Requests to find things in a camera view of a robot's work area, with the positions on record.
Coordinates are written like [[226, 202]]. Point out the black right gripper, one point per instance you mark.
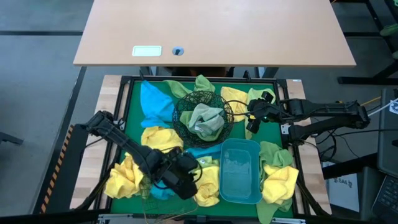
[[267, 111]]

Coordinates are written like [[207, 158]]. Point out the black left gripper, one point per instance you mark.
[[177, 163]]

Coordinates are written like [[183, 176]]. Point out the yellow microfiber towel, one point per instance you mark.
[[280, 183], [122, 180], [208, 186], [160, 138], [233, 99]]

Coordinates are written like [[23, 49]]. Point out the pale green microfiber towel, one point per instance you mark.
[[205, 116]]

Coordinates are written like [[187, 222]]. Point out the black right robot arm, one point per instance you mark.
[[326, 109]]

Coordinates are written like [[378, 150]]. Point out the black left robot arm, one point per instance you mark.
[[124, 143]]

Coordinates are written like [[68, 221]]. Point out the black desk leg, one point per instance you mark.
[[269, 72], [146, 71]]

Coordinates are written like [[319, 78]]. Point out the teal plastic bin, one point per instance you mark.
[[239, 171]]

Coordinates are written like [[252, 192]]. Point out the beige wooden desk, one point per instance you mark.
[[217, 28]]

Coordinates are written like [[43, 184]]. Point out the black metal desk base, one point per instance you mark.
[[357, 80]]

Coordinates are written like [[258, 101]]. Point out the black hazard-striped panel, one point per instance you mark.
[[62, 174]]

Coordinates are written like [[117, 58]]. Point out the white cardboard box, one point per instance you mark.
[[343, 196]]

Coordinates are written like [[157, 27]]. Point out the white rectangular desk plate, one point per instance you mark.
[[146, 51]]

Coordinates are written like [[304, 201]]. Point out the grey laptop computer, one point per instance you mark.
[[387, 149]]

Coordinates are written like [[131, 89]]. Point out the green object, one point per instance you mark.
[[390, 30], [395, 55]]

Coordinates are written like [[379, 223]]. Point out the black chair leg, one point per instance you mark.
[[11, 138]]

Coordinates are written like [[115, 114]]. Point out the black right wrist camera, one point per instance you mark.
[[268, 97]]

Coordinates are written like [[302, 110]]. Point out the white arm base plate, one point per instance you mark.
[[285, 129]]

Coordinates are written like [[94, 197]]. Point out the silver aluminium rail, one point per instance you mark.
[[289, 221]]

